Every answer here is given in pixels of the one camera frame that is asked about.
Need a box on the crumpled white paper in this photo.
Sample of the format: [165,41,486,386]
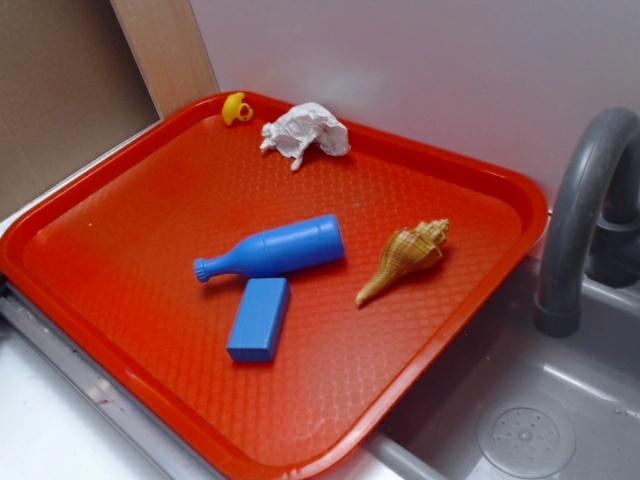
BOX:
[259,102,351,172]

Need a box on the wooden board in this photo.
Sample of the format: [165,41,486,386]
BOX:
[111,0,219,118]

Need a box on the grey toy faucet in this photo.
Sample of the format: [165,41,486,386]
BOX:
[535,107,639,337]

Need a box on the grey toy sink basin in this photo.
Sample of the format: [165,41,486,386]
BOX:
[366,260,639,479]

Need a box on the red plastic tray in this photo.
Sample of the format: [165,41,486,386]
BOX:
[1,93,547,479]

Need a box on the brown conch seashell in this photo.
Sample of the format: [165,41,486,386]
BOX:
[356,219,450,307]

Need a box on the blue plastic bottle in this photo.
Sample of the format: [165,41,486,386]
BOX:
[194,215,345,283]

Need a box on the yellow rubber duck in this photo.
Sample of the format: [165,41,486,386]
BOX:
[221,92,254,127]

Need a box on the blue rectangular block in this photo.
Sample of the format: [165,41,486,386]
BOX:
[227,278,290,362]

